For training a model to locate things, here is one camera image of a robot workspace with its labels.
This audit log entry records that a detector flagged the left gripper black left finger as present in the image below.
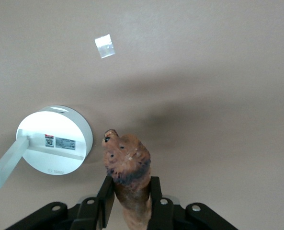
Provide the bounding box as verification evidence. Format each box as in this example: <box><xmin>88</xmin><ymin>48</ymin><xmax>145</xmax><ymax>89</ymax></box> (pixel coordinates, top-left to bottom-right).
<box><xmin>71</xmin><ymin>176</ymin><xmax>116</xmax><ymax>230</ymax></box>

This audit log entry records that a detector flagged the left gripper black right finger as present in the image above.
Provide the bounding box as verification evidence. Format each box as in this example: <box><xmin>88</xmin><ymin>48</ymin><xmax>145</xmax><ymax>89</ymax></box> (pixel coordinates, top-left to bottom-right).
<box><xmin>148</xmin><ymin>176</ymin><xmax>175</xmax><ymax>230</ymax></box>

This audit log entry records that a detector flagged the brown lion statue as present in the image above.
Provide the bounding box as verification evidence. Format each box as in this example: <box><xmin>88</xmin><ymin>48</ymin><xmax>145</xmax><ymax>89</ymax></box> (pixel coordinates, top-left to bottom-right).
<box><xmin>101</xmin><ymin>129</ymin><xmax>153</xmax><ymax>230</ymax></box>

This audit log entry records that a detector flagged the white round desk lamp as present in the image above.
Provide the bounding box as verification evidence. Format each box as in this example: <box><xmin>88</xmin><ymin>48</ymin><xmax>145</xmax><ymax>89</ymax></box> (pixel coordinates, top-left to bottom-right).
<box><xmin>0</xmin><ymin>104</ymin><xmax>94</xmax><ymax>191</ymax></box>

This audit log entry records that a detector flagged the clear tape piece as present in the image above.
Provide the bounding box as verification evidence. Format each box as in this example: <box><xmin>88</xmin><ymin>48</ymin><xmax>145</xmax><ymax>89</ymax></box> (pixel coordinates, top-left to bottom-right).
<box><xmin>94</xmin><ymin>33</ymin><xmax>116</xmax><ymax>59</ymax></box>

